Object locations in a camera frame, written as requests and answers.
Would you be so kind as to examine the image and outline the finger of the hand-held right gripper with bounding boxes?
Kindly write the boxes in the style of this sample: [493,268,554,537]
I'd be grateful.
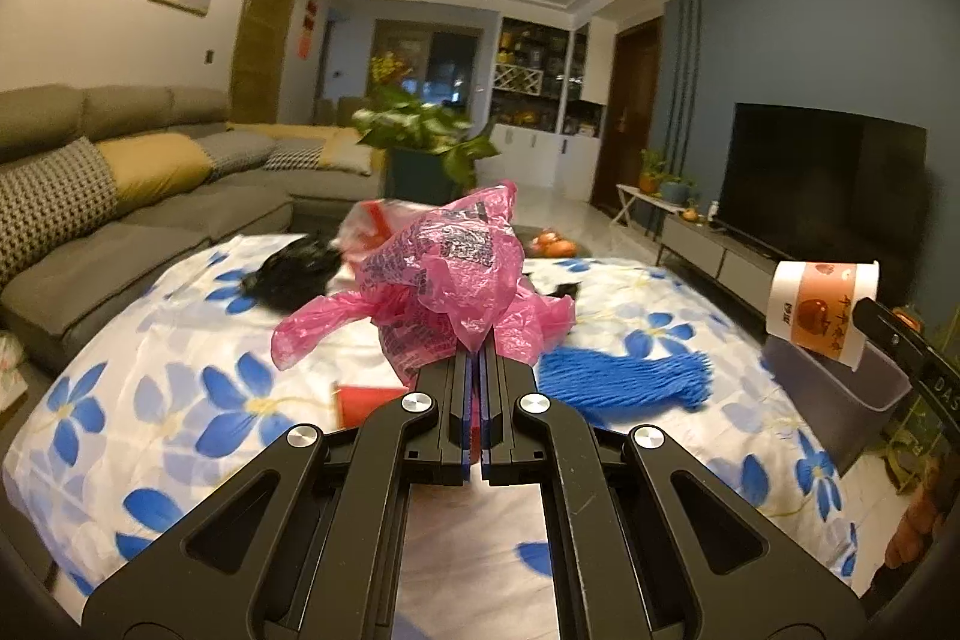
[853,297,912,356]

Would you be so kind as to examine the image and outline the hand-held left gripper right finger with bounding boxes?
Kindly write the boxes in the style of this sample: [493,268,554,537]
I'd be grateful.
[480,351,882,640]

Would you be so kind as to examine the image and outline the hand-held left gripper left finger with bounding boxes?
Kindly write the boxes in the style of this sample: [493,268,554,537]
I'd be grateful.
[81,351,481,640]

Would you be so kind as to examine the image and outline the white orange paper cup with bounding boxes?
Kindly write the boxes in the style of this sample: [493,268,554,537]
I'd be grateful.
[765,260,880,372]

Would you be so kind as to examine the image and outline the grey plastic bin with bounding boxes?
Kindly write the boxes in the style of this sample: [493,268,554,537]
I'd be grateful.
[761,336,912,476]

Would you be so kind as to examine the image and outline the pink plastic bag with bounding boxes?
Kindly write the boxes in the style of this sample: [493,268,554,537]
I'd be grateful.
[271,181,577,386]

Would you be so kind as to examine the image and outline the white red plastic bag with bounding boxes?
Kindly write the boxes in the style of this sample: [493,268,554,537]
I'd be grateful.
[334,199,421,259]

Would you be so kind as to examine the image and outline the black plastic bag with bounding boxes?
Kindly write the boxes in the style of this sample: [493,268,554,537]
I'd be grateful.
[240,235,342,311]

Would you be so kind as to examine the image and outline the person's right hand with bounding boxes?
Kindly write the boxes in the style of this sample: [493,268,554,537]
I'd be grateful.
[887,482,947,570]

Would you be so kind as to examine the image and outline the black television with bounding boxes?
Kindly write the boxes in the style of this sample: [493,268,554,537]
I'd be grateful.
[711,101,927,311]

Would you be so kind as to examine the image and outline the grey TV cabinet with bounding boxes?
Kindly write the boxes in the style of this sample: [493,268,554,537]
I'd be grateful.
[660,209,796,292]

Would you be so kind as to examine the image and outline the oranges on coffee table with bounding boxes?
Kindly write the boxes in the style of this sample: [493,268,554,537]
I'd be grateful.
[529,229,578,259]

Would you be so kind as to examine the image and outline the plant in dark green pot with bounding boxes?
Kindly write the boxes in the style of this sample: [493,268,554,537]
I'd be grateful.
[352,85,500,206]

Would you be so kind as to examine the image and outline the blue floral tablecloth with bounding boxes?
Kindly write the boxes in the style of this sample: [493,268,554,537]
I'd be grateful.
[0,231,860,618]

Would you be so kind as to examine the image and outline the white display cabinet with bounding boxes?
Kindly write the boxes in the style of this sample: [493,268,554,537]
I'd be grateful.
[491,14,612,202]

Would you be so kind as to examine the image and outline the white folding table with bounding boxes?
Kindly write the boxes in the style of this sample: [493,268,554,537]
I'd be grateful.
[616,184,691,236]

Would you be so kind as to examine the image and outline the plant in orange pot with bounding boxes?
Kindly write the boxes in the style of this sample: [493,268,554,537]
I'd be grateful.
[639,149,668,193]

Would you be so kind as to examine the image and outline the small houndstooth cushion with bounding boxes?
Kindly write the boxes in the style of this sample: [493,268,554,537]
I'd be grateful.
[262,143,327,172]

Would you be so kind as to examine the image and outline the dark wooden door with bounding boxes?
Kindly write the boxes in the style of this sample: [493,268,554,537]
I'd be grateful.
[592,19,665,206]

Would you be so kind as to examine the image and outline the glass sliding door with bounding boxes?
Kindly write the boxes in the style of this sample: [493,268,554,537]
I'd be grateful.
[373,19,496,124]

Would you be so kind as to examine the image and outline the grey sofa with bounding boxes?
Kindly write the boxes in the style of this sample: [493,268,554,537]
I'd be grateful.
[0,83,387,378]

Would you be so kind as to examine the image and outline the grey houndstooth cushion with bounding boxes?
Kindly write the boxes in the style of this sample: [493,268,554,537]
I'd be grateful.
[196,130,277,180]

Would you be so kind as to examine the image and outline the yellow flowers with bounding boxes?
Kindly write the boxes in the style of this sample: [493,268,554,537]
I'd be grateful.
[367,51,413,86]

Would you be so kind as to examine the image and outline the yellow cushion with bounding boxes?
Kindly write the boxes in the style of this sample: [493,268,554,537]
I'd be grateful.
[94,131,215,214]

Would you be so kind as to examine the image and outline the light wooden door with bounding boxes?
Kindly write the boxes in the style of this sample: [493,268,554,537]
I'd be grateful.
[231,0,301,125]

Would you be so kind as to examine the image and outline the large houndstooth cushion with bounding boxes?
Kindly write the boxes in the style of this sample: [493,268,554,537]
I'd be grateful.
[0,136,121,289]

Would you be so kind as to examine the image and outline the red wall decoration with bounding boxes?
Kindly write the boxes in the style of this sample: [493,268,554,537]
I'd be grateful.
[298,0,321,60]

